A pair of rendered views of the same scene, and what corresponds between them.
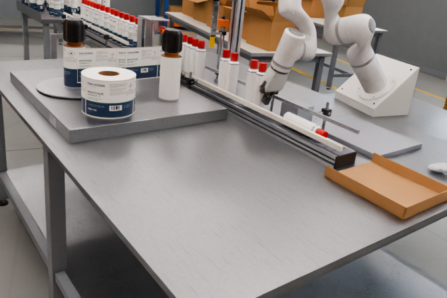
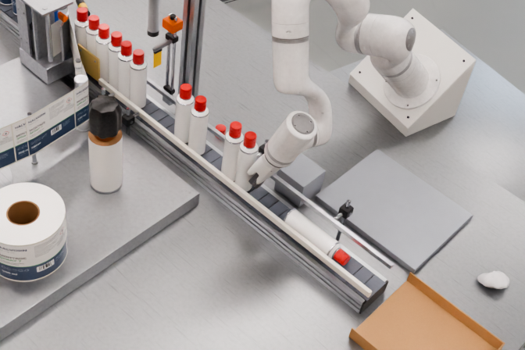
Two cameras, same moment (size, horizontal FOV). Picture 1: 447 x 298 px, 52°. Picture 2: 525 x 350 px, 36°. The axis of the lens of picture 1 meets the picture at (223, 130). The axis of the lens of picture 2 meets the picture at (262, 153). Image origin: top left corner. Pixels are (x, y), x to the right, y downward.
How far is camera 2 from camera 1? 1.19 m
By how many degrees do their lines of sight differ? 27
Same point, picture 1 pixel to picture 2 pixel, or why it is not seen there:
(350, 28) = (377, 45)
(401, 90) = (448, 93)
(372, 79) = (407, 87)
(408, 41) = not seen: outside the picture
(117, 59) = (14, 137)
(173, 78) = (112, 167)
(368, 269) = not seen: hidden behind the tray
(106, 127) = (40, 303)
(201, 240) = not seen: outside the picture
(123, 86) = (53, 240)
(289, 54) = (294, 153)
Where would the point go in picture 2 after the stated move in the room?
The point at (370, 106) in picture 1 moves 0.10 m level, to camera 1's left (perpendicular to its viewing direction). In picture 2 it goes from (403, 120) to (373, 121)
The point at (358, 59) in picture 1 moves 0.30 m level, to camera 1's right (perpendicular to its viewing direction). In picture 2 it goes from (388, 71) to (482, 71)
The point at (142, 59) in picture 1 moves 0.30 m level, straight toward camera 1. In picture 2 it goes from (51, 119) to (70, 198)
